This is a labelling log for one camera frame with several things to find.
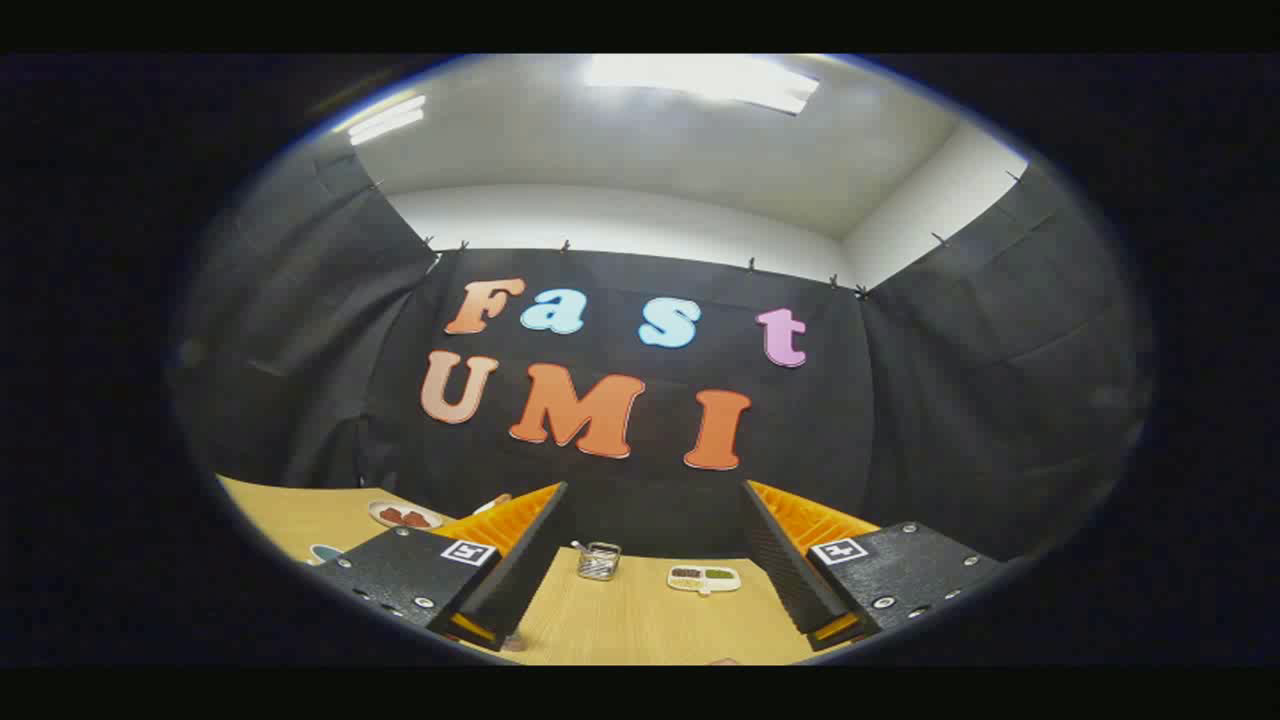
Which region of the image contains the black backdrop cloth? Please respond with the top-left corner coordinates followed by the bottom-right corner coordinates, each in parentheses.
top-left (170, 135), bottom-right (1151, 561)

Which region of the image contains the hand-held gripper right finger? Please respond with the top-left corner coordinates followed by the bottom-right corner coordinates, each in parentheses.
top-left (740, 480), bottom-right (1006, 651)

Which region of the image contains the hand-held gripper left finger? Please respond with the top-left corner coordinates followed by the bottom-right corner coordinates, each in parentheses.
top-left (308, 481), bottom-right (576, 651)

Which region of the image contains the fluorescent ceiling light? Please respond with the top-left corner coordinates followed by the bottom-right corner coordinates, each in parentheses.
top-left (348, 95), bottom-right (428, 147)

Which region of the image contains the white plate with red food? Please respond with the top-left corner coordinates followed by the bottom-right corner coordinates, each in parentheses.
top-left (368, 500), bottom-right (444, 530)

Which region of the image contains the large ceiling light panel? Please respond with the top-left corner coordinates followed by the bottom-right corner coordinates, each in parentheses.
top-left (585, 55), bottom-right (821, 116)

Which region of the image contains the wooden table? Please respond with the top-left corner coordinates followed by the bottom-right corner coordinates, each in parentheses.
top-left (218, 475), bottom-right (851, 666)

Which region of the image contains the white divided condiment dish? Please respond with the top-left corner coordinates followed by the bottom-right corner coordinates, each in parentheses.
top-left (667, 564), bottom-right (742, 597)

